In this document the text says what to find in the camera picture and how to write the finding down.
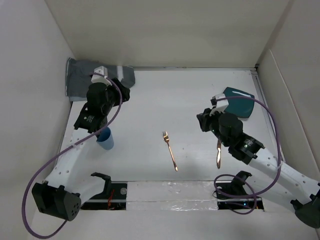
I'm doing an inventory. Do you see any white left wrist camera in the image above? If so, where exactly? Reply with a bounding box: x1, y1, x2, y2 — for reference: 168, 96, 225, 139
91, 66, 111, 86

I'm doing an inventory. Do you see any blue plastic cup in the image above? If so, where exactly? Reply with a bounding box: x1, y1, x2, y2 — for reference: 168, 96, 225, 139
96, 127, 114, 151

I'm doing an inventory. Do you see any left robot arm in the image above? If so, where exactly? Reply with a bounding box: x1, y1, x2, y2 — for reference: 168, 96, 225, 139
31, 75, 130, 221

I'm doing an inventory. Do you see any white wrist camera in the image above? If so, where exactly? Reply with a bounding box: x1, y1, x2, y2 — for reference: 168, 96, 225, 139
91, 66, 111, 86
209, 93, 229, 116

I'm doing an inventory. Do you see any copper fork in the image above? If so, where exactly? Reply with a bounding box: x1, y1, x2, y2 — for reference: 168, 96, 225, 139
162, 131, 178, 172

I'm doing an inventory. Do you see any silver foil tape strip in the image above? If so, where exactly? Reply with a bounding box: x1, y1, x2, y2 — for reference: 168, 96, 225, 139
126, 181, 218, 212

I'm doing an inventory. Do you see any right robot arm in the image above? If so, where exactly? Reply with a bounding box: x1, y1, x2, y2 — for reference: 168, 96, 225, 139
196, 108, 320, 229

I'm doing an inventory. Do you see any teal square plate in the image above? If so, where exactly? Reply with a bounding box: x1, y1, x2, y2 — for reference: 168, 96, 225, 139
223, 87, 255, 119

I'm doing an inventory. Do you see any copper knife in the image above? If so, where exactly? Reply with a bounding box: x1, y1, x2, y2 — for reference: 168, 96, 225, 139
216, 140, 222, 169

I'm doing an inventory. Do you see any grey cloth placemat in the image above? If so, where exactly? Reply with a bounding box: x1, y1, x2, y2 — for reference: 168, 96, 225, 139
65, 57, 136, 102

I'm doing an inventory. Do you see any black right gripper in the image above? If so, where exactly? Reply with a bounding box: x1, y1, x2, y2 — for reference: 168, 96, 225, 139
196, 106, 230, 147

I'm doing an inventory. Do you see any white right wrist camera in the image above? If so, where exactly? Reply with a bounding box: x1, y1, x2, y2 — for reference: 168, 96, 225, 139
209, 93, 229, 116

